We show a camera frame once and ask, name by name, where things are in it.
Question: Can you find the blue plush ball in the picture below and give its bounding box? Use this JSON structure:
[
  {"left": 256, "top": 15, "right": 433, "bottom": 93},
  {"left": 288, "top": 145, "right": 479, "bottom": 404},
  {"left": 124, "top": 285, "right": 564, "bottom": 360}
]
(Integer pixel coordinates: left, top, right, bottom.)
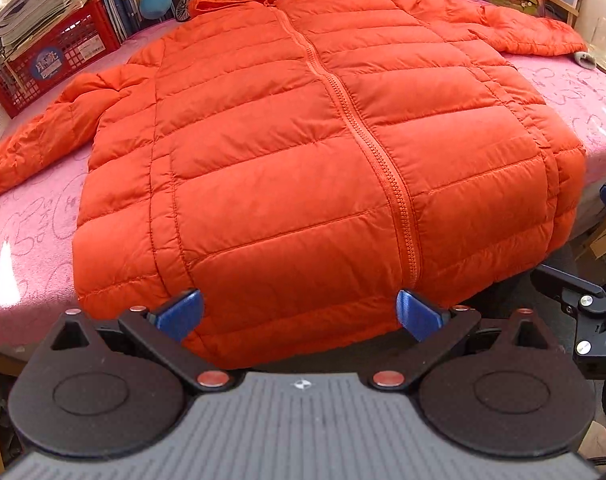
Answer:
[{"left": 140, "top": 0, "right": 173, "bottom": 21}]

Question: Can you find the pink blanket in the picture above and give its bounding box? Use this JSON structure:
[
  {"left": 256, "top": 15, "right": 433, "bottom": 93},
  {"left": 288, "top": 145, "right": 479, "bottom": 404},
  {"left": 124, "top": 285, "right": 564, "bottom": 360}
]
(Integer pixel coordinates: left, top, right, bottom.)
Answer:
[{"left": 0, "top": 0, "right": 606, "bottom": 346}]

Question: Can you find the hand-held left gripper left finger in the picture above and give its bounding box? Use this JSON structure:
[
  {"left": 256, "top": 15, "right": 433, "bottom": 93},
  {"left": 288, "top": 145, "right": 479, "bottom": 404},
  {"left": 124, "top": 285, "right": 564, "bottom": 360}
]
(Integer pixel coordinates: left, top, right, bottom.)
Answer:
[{"left": 49, "top": 287, "right": 232, "bottom": 394}]

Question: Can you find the orange puffer jacket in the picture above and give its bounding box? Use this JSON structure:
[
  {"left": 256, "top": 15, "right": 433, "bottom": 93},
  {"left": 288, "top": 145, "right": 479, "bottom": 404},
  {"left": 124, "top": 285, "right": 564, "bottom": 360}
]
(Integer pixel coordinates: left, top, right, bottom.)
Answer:
[{"left": 0, "top": 0, "right": 597, "bottom": 371}]

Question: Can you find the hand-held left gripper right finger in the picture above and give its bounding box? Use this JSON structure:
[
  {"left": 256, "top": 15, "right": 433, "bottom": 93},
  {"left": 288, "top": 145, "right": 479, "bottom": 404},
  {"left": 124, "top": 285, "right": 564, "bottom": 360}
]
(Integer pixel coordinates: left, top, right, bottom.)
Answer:
[{"left": 370, "top": 288, "right": 553, "bottom": 391}]

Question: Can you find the red plastic crate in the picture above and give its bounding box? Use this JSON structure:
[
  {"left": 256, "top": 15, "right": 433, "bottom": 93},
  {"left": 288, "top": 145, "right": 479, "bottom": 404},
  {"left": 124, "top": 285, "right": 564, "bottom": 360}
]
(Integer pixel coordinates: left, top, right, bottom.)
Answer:
[{"left": 0, "top": 0, "right": 122, "bottom": 119}]

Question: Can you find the stack of magazines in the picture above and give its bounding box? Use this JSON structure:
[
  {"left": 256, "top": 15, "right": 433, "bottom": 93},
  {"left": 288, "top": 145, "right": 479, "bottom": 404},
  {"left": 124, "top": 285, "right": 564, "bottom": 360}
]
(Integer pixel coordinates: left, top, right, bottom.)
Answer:
[{"left": 0, "top": 0, "right": 102, "bottom": 81}]

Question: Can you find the grey brown cord bundle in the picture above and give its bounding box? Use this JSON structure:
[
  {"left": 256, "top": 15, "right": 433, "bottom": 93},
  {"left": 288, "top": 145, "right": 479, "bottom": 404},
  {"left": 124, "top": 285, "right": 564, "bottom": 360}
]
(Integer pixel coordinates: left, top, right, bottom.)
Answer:
[{"left": 0, "top": 30, "right": 21, "bottom": 96}]

